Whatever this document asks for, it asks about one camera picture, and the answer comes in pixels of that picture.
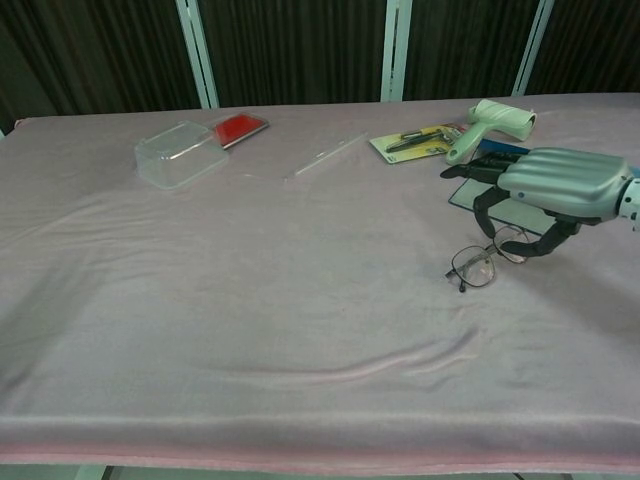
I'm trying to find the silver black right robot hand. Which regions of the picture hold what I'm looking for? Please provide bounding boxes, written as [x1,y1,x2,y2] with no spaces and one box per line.
[439,145,632,265]

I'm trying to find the dark blue glasses case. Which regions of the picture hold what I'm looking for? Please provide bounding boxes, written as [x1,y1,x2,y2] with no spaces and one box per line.
[447,138,551,236]

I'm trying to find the wire-frame eyeglasses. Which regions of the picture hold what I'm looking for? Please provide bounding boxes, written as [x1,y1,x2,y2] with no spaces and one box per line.
[444,224,535,294]

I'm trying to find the mint green lint roller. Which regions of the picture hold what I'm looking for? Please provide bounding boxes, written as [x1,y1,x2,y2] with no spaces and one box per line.
[445,98,539,167]

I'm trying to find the razor in yellow blister pack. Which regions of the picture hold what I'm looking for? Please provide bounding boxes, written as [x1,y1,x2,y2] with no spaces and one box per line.
[369,123,470,164]

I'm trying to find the red flat card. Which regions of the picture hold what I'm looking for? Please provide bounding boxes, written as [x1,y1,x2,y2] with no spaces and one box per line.
[212,113,271,151]

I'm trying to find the pink tablecloth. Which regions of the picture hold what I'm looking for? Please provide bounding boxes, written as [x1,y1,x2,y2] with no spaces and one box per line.
[0,92,640,476]

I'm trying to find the clear plastic container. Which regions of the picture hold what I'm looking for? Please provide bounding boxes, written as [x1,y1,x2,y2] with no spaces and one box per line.
[134,121,231,192]

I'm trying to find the white frame post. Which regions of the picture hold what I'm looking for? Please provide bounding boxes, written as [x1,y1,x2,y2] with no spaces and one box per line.
[380,0,414,103]
[511,0,556,97]
[175,0,220,110]

